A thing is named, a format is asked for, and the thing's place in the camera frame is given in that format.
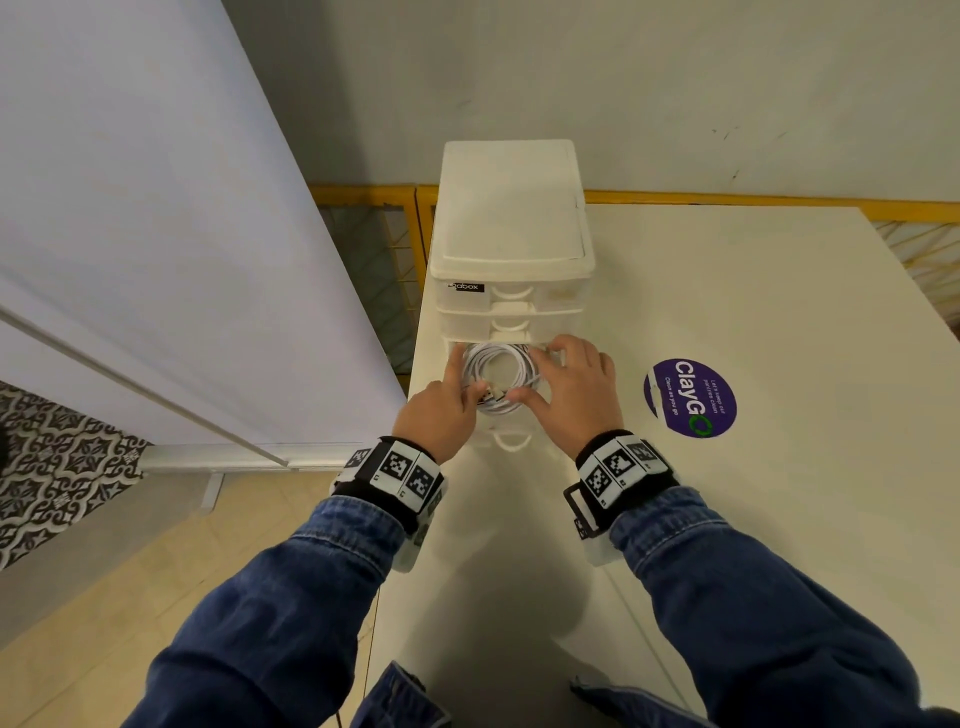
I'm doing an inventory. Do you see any person's right hand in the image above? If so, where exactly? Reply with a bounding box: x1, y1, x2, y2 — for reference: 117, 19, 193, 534
507, 334, 625, 462

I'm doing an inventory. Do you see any person's left hand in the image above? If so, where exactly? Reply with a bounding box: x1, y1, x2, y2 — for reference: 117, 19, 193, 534
391, 343, 490, 466

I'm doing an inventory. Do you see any white cable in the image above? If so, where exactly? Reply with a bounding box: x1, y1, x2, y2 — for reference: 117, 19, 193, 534
460, 342, 543, 416

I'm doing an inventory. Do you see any person's left forearm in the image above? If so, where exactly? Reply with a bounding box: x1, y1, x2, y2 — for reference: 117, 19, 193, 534
123, 495, 407, 728

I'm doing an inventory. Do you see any person's right forearm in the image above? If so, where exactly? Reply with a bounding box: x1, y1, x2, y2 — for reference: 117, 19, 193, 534
609, 486, 960, 728

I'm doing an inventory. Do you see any white open plastic drawer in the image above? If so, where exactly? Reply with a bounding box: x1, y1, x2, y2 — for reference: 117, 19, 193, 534
442, 336, 573, 454

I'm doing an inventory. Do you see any left wrist marker band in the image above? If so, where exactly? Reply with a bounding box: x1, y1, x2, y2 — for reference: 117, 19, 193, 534
330, 436, 450, 575

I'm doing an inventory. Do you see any wrist marker band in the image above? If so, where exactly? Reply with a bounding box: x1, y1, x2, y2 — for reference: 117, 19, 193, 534
330, 436, 450, 575
562, 429, 681, 567

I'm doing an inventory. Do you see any right wrist marker band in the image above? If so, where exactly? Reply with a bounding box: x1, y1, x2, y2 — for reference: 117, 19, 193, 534
562, 429, 681, 567

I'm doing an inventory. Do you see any purple round sticker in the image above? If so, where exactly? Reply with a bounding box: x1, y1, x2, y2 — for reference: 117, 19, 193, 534
642, 357, 738, 441

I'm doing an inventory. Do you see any white plastic drawer unit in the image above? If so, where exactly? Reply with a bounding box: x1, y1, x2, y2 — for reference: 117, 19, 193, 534
426, 138, 598, 454

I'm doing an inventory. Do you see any white partition panel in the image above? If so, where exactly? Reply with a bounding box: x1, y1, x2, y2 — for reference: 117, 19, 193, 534
0, 0, 407, 475

